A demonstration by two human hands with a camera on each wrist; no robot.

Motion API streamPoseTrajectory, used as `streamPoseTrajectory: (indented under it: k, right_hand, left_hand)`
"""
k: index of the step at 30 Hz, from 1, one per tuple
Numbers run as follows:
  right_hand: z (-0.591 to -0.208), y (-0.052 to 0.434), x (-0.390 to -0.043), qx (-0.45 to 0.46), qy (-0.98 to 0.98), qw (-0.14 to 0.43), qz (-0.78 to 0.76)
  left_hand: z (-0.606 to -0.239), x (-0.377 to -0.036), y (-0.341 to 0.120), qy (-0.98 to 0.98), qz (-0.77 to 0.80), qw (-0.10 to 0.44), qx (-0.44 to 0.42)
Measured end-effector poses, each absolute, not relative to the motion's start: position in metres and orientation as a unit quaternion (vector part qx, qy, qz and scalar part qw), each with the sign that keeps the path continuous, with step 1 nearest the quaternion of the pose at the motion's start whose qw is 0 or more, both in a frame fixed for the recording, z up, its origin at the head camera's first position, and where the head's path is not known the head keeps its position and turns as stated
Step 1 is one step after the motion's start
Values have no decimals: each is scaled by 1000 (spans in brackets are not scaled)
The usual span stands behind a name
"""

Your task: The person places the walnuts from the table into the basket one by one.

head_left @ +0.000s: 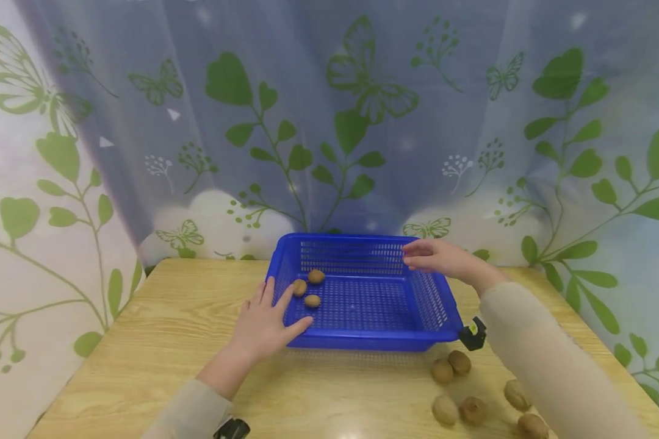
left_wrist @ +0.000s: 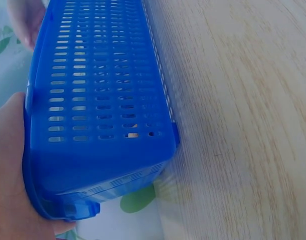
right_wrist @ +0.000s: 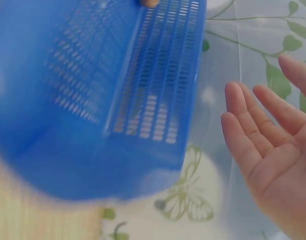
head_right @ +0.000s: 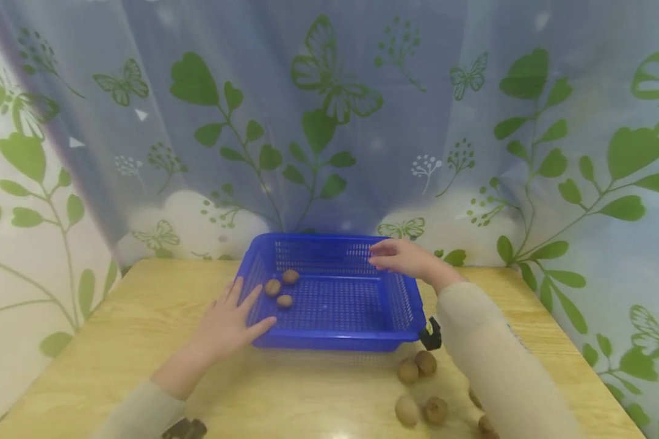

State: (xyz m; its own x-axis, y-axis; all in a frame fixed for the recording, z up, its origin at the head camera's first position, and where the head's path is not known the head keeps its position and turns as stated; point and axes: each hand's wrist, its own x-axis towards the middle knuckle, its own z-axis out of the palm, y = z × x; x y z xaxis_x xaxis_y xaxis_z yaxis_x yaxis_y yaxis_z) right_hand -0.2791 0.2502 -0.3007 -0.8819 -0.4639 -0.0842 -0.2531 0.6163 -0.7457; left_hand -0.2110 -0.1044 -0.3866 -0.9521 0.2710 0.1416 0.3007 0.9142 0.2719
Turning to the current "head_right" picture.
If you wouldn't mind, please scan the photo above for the person's right hand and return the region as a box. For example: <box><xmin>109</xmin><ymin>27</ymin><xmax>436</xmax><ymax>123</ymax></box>
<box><xmin>368</xmin><ymin>238</ymin><xmax>445</xmax><ymax>288</ymax></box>

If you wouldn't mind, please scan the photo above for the person's left hand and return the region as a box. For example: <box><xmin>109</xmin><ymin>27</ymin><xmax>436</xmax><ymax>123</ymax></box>
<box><xmin>188</xmin><ymin>276</ymin><xmax>279</xmax><ymax>368</ymax></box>

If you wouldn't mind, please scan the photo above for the blue plastic mesh basket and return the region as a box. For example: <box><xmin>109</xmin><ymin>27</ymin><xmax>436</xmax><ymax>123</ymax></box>
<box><xmin>235</xmin><ymin>233</ymin><xmax>427</xmax><ymax>352</ymax></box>

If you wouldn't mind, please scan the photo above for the person's right forearm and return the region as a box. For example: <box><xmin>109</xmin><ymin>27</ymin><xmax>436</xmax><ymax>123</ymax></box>
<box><xmin>431</xmin><ymin>267</ymin><xmax>584</xmax><ymax>439</ymax></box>

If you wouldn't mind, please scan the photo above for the person's left forearm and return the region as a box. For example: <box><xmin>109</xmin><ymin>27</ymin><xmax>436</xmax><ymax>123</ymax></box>
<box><xmin>90</xmin><ymin>344</ymin><xmax>221</xmax><ymax>439</ymax></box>

